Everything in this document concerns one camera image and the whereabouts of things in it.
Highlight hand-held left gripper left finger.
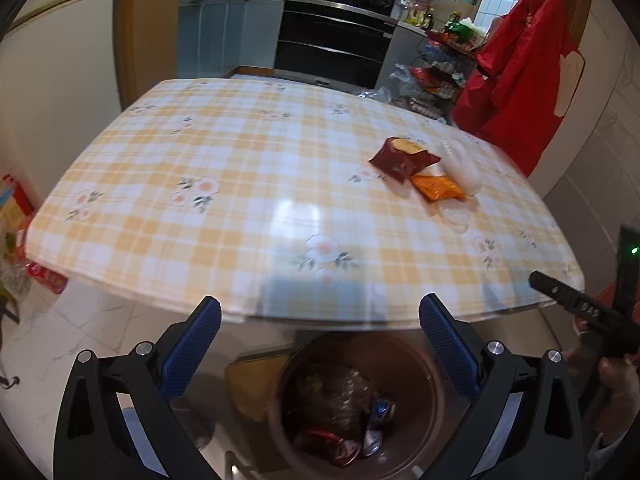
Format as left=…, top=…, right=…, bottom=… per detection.
left=53, top=295, right=223, bottom=480

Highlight person's right hand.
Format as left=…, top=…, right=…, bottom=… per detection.
left=592, top=356, right=640, bottom=433

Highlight row of seasoning bottles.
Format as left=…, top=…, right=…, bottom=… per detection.
left=400, top=0, right=436, bottom=30

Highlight clear plastic bags on floor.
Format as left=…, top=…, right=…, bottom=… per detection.
left=352, top=62, right=416, bottom=106

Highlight person's right forearm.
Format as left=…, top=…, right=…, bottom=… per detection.
left=586, top=429, right=640, bottom=480

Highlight grey kitchen cabinets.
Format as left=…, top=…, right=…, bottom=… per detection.
left=178, top=0, right=286, bottom=79

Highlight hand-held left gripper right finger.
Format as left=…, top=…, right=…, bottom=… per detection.
left=418, top=292, right=586, bottom=480

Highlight black built-in oven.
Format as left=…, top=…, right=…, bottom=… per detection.
left=274, top=0, right=398, bottom=90

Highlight beige refrigerator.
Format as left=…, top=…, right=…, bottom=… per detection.
left=0, top=0, right=122, bottom=211

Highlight red snack wrapper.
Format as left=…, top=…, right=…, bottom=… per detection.
left=294, top=430, right=362, bottom=467

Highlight black wire storage rack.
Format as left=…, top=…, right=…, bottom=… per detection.
left=395, top=25, right=476, bottom=122

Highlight red hanging apron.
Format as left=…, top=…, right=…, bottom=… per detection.
left=452, top=0, right=586, bottom=177

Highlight brown cardboard piece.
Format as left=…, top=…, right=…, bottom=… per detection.
left=225, top=352, right=297, bottom=423

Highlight orange snack packet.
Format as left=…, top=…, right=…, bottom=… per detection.
left=410, top=174, right=466, bottom=202

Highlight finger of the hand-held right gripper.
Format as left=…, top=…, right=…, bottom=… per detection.
left=529, top=271, right=621, bottom=331

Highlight red packaging on floor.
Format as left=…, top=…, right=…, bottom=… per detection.
left=0, top=175, right=68, bottom=295

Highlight brown round bin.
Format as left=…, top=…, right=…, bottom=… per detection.
left=267, top=332, right=446, bottom=475

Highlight dark red snack packet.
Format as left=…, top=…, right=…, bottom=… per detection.
left=369, top=136, right=443, bottom=183

